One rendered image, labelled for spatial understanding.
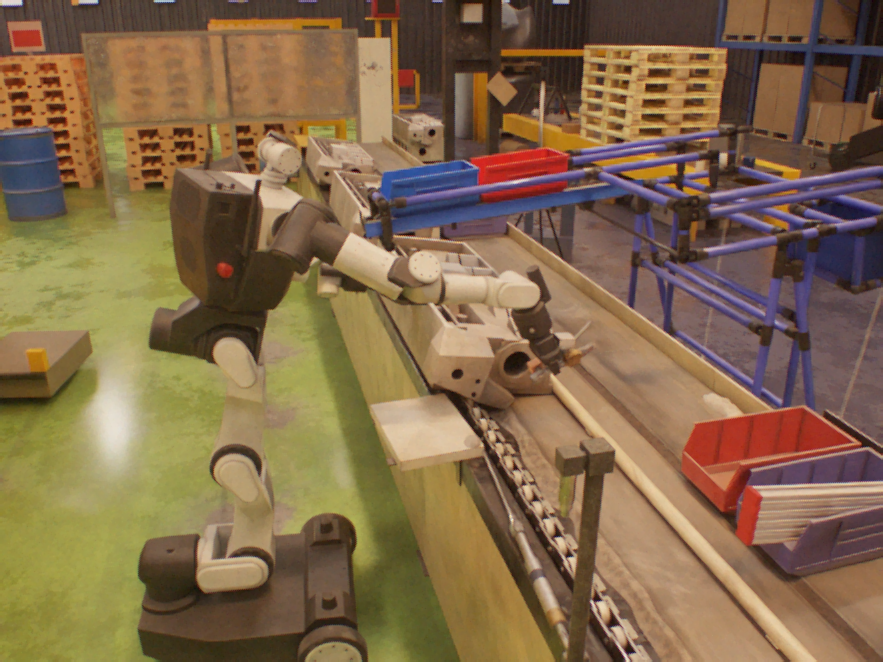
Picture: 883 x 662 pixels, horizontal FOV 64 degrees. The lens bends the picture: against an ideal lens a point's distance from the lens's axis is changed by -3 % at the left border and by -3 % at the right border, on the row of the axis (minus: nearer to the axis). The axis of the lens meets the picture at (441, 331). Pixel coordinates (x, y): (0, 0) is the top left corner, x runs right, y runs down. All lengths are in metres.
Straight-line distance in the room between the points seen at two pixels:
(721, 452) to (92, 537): 2.26
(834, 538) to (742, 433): 0.38
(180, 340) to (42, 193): 6.55
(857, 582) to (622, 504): 0.49
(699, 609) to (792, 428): 0.65
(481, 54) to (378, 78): 1.38
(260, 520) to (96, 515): 1.12
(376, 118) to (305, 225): 6.42
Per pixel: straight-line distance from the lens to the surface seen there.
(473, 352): 1.94
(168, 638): 2.35
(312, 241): 1.65
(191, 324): 1.92
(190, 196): 1.78
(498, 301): 1.72
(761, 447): 1.95
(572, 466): 1.00
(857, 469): 1.86
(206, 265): 1.75
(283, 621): 2.29
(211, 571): 2.28
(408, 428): 1.88
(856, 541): 1.69
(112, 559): 2.94
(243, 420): 2.04
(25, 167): 8.36
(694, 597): 1.53
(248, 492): 2.10
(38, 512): 3.31
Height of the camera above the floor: 1.74
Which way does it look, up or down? 23 degrees down
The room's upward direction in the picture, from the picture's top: straight up
